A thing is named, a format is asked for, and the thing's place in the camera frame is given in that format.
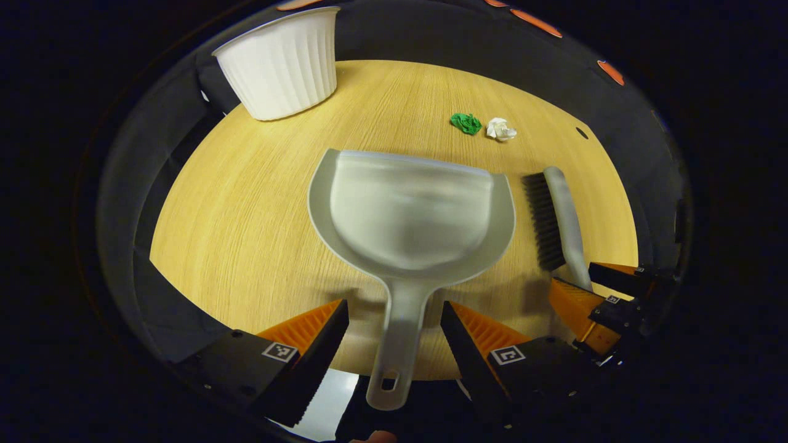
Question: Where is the green paper ball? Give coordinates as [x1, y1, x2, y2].
[450, 113, 483, 135]

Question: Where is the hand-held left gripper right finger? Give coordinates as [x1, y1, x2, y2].
[440, 300, 595, 425]

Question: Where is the grey plastic dustpan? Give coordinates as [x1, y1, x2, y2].
[308, 148, 517, 411]

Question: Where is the white ribbed garbage bin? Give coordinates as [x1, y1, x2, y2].
[212, 6, 341, 121]

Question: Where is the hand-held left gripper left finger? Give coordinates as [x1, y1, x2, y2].
[175, 299, 350, 428]

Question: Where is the white paper ball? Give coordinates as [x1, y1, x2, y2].
[486, 118, 518, 142]

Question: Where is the small grey broom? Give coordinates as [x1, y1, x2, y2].
[522, 166, 595, 293]

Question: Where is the wooden desktop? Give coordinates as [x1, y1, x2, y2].
[150, 60, 639, 382]

